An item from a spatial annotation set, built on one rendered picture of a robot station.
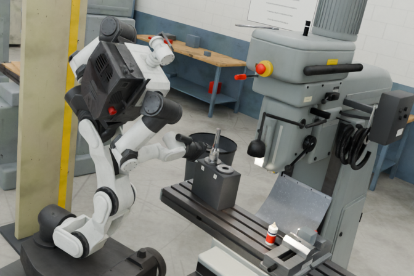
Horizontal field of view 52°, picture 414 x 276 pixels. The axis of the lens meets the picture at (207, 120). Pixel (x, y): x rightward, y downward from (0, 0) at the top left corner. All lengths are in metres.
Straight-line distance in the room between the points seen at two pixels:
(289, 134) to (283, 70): 0.31
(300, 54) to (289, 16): 5.22
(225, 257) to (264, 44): 0.99
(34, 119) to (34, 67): 0.36
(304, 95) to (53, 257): 1.52
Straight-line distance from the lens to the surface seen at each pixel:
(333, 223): 2.33
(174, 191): 2.27
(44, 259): 2.41
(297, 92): 1.66
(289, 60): 1.57
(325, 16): 1.93
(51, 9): 2.96
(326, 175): 2.23
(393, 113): 1.87
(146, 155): 1.87
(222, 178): 2.09
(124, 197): 2.04
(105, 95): 1.71
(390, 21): 6.12
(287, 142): 1.77
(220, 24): 7.60
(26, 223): 3.46
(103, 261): 2.40
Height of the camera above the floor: 2.03
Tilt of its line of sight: 18 degrees down
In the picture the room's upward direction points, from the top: 10 degrees clockwise
